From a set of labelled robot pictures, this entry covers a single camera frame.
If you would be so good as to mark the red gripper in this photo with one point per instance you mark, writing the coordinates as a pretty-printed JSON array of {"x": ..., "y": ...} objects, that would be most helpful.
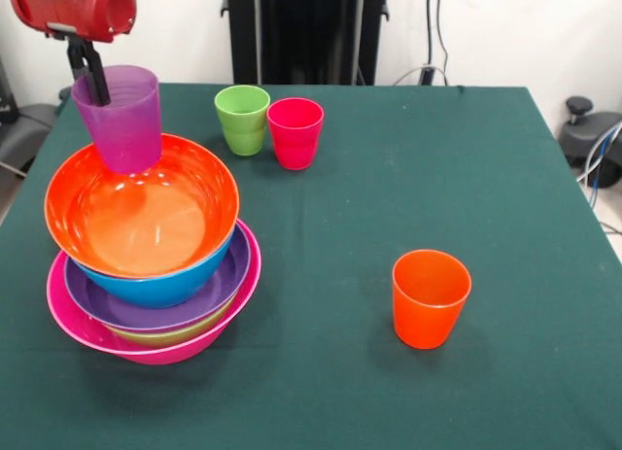
[{"x": 73, "y": 12}]

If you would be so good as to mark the purple cup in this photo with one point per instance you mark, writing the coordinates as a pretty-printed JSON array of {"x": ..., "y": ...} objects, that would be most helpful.
[{"x": 126, "y": 129}]

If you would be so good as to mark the orange bowl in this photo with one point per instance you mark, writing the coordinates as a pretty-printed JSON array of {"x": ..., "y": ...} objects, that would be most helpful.
[{"x": 160, "y": 217}]

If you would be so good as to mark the blue bowl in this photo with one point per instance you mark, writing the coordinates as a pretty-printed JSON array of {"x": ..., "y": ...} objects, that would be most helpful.
[{"x": 155, "y": 289}]

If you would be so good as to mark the pink bowl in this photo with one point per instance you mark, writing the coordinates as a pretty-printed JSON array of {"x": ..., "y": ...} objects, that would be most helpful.
[{"x": 68, "y": 304}]

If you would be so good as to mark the purple bowl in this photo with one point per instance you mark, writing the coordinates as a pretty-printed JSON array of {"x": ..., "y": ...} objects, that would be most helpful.
[{"x": 233, "y": 275}]

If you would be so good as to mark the green bowl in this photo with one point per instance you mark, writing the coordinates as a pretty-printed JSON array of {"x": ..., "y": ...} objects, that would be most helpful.
[{"x": 160, "y": 337}]

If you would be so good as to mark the black equipment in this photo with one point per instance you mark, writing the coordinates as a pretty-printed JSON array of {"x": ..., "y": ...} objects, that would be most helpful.
[{"x": 29, "y": 124}]

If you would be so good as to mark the green cup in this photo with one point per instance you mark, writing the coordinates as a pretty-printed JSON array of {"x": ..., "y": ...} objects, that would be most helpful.
[
  {"x": 242, "y": 100},
  {"x": 245, "y": 143}
]

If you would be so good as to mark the red cup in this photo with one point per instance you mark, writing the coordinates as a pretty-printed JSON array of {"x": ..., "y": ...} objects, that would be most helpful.
[{"x": 295, "y": 139}]

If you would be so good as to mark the black plug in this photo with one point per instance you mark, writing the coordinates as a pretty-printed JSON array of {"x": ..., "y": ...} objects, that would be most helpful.
[{"x": 427, "y": 76}]

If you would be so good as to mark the orange cup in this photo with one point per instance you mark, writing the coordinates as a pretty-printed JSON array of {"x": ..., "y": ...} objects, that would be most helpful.
[{"x": 427, "y": 314}]

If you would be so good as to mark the dark green tablecloth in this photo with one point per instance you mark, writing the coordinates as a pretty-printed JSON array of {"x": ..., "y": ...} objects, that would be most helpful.
[{"x": 510, "y": 372}]

